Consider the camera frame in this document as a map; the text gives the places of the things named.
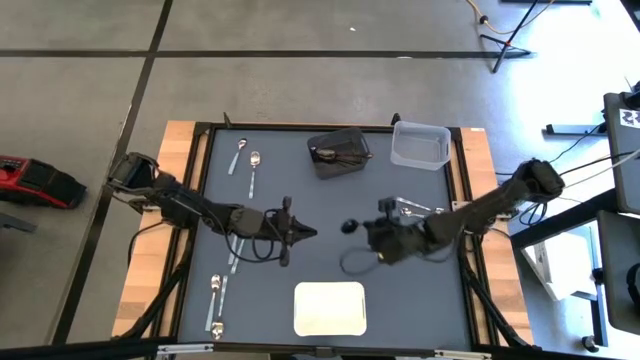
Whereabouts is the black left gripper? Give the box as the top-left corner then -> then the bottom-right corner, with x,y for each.
263,196 -> 319,268

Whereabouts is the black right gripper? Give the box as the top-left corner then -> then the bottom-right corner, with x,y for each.
360,197 -> 422,266

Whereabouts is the black spoon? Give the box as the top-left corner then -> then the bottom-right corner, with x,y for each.
340,218 -> 369,235
312,149 -> 371,166
315,147 -> 374,161

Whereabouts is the grey table mat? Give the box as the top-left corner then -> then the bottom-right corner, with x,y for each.
177,127 -> 474,351

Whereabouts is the black mesh bin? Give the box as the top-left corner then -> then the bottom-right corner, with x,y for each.
306,126 -> 374,181

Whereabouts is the white plastic tray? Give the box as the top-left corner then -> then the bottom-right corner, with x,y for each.
292,280 -> 369,338

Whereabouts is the clear plastic bin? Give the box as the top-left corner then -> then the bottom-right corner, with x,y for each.
389,120 -> 453,172

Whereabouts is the silver aluminium bar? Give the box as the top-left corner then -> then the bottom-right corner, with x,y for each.
433,349 -> 494,360
155,342 -> 215,357

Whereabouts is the white cardboard box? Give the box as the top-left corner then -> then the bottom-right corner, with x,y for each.
521,232 -> 600,302

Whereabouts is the black metal beam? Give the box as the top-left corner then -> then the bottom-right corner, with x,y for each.
509,188 -> 619,250

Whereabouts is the black tripod stand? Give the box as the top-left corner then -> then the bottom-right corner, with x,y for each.
478,0 -> 541,75

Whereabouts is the black floor bar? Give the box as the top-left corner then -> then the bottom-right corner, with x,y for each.
544,122 -> 609,137

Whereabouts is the dark grey panel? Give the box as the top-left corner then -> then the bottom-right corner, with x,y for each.
596,209 -> 640,336

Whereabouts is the black equipment cabinet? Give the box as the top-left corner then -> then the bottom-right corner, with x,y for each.
602,91 -> 640,215

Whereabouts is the white sticker black print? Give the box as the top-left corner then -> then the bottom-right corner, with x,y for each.
618,107 -> 640,129

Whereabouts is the red and black device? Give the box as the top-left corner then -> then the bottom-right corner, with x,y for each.
0,155 -> 89,210

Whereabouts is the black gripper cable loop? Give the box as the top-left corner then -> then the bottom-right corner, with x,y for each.
230,233 -> 284,265

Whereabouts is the black table frame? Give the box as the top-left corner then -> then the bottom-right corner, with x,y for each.
112,113 -> 539,360

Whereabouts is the white cable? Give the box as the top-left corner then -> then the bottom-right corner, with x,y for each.
557,148 -> 640,194

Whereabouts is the yellow cable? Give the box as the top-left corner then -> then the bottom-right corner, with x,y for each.
465,0 -> 556,36

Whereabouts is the grey floor bracket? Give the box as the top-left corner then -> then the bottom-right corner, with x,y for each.
0,210 -> 39,234

